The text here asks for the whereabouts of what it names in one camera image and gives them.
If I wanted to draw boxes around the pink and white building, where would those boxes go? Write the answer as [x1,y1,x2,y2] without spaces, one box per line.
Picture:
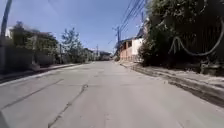
[118,35,145,63]

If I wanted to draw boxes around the dark utility pole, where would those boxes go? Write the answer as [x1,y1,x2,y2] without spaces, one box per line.
[114,25,122,56]

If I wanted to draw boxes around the grey concrete road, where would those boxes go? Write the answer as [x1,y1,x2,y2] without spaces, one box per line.
[0,60,224,128]

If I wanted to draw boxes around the green tree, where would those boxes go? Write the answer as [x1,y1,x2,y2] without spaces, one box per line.
[60,27,85,64]

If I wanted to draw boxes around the group of trees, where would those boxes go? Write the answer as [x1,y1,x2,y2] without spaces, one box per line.
[9,21,60,56]

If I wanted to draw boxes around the large overgrown hedge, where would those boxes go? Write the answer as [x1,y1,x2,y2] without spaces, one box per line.
[137,0,224,68]

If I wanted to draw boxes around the dirt and concrete verge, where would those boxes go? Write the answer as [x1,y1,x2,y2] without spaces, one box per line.
[118,60,224,109]

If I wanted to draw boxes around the grey concrete sidewalk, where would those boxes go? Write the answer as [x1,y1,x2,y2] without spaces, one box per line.
[0,63,80,85]

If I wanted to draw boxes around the grey utility pole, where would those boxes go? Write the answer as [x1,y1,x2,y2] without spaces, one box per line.
[0,0,14,40]

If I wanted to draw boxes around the overhead wires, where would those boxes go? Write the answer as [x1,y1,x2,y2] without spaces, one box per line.
[106,0,148,46]

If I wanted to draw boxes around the pale hanging cable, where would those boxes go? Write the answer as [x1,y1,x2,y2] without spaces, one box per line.
[167,16,224,57]

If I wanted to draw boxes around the dark boundary wall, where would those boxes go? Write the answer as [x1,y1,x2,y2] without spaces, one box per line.
[0,44,63,75]

